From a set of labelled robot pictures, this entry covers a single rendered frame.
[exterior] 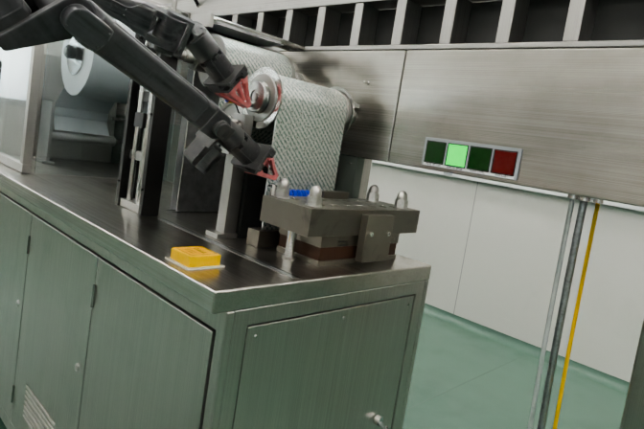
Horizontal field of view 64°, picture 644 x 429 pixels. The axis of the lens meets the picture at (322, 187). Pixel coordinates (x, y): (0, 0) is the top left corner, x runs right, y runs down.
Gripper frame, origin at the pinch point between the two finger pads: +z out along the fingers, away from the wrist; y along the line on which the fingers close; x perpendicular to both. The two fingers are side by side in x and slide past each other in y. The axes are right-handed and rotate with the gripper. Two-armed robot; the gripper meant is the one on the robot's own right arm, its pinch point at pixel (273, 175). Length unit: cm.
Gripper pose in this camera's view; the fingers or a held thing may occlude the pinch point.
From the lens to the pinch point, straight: 124.7
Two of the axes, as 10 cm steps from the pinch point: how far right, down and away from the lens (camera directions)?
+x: 4.8, -8.3, 2.8
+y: 7.0, 1.8, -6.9
